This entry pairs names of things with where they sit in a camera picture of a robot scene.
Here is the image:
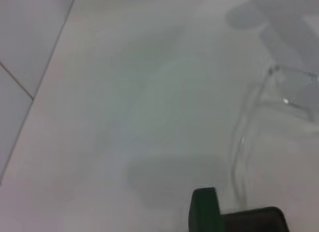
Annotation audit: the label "green glasses case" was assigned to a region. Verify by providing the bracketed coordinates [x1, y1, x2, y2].
[189, 187, 290, 232]

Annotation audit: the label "clear plastic glasses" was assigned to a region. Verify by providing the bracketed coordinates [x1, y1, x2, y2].
[230, 64, 319, 208]

